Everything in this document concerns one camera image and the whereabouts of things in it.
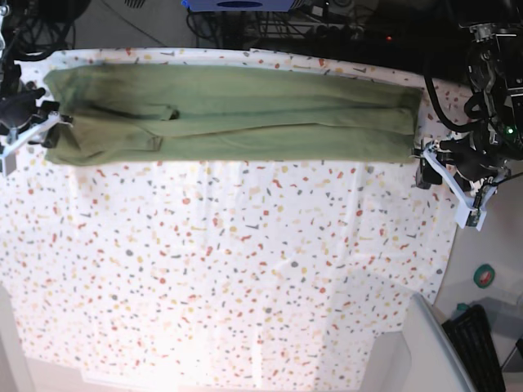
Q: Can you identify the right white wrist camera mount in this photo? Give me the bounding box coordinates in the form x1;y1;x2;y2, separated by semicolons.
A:
1;111;73;177

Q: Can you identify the black keyboard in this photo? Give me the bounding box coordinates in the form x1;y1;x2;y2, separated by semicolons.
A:
442;305;506;392

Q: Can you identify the green tape roll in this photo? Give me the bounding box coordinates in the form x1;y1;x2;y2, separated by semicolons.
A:
473;264;495;289

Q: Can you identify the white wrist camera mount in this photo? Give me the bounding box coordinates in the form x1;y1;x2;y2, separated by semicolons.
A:
1;111;73;177
412;140;510;231

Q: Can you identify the green t-shirt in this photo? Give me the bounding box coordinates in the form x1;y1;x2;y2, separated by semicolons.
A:
44;64;422;167

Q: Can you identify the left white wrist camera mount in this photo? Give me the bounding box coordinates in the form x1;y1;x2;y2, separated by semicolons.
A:
412;140;510;231

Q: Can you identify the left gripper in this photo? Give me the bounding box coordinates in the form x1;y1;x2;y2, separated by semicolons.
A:
415;136;511;189

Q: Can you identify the terrazzo pattern table cloth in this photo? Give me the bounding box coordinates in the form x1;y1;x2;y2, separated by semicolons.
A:
1;146;457;391

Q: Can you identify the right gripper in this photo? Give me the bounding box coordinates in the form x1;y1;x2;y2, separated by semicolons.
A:
1;88;63;148

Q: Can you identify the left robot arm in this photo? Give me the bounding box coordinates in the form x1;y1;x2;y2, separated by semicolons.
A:
423;1;522;191

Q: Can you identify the blue box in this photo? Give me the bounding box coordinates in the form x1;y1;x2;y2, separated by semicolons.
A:
181;0;310;12

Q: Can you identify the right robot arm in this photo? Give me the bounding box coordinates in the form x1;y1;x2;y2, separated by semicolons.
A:
1;1;64;143

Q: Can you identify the grey plastic bin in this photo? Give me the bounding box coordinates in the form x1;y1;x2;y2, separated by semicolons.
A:
402;294;476;392

